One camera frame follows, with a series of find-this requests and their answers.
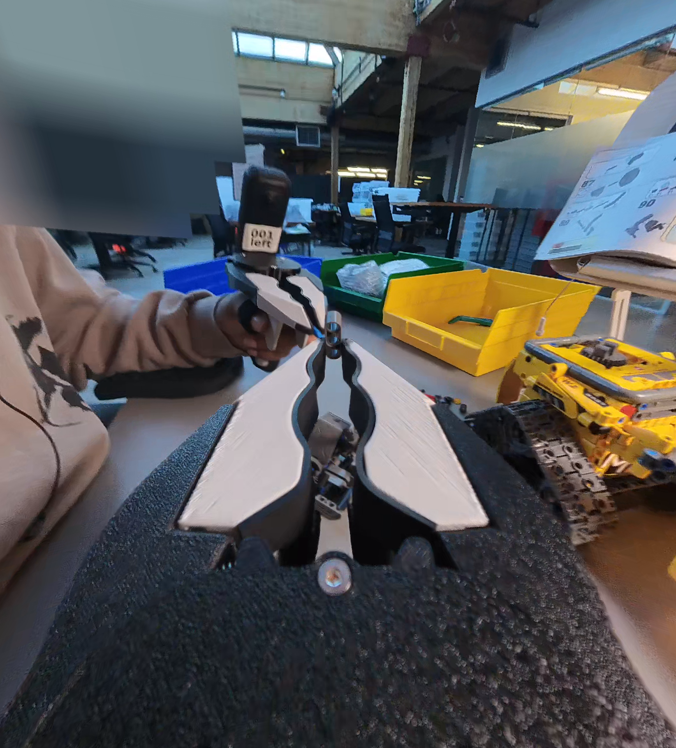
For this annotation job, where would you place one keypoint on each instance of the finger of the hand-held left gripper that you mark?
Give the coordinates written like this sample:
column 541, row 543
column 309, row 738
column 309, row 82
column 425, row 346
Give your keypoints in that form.
column 317, row 298
column 276, row 295

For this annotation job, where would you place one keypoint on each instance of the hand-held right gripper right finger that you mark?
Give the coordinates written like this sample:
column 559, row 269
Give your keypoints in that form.
column 420, row 467

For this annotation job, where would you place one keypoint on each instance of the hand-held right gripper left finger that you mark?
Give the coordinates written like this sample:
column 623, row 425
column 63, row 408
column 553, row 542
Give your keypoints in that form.
column 244, row 467

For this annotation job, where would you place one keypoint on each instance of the black block piece blue pins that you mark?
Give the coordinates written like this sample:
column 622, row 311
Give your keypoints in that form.
column 316, row 332

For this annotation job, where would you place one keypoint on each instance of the grey block head assembly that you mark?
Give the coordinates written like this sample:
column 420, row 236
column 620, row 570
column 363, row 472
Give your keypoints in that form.
column 333, row 467

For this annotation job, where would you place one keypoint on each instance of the grey desk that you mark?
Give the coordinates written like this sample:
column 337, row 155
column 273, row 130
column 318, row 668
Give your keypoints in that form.
column 157, row 421

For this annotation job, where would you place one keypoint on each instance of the person's left hand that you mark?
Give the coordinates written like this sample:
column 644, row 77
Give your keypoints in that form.
column 227, row 321

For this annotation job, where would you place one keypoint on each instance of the green storage bin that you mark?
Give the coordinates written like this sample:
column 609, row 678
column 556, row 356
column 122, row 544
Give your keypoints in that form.
column 349, row 304

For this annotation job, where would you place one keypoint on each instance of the clear plastic bags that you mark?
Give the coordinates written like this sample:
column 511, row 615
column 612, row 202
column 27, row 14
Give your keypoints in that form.
column 367, row 277

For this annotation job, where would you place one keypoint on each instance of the blue storage bin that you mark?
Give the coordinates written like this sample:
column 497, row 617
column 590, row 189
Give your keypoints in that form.
column 198, row 277

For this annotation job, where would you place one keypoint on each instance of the black office chair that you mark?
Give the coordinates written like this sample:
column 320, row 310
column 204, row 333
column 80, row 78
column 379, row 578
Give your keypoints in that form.
column 382, row 222

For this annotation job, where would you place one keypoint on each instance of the small yellow storage bin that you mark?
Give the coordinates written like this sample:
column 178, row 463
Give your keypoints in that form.
column 490, row 345

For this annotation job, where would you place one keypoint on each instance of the green brick separator tool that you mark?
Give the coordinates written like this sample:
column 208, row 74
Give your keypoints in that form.
column 469, row 321

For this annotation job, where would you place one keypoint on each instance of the wooden background table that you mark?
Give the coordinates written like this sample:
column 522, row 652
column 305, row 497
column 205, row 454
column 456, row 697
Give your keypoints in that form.
column 443, row 205

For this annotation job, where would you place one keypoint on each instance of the wooden pillar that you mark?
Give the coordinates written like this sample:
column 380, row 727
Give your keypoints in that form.
column 408, row 117

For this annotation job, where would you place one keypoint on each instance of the yellow toy robot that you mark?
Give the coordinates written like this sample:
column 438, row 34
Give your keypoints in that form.
column 595, row 397

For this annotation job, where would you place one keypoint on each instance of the stacked storage bins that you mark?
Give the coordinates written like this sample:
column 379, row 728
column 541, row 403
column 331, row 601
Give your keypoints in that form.
column 507, row 239

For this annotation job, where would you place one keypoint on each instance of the person in beige hoodie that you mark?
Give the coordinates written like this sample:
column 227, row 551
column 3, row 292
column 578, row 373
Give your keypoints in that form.
column 11, row 380

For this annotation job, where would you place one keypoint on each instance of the book stand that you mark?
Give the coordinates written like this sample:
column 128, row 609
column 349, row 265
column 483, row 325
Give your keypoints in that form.
column 636, row 280

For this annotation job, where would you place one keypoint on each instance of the instruction booklet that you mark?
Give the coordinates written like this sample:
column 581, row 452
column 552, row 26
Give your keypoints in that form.
column 636, row 204

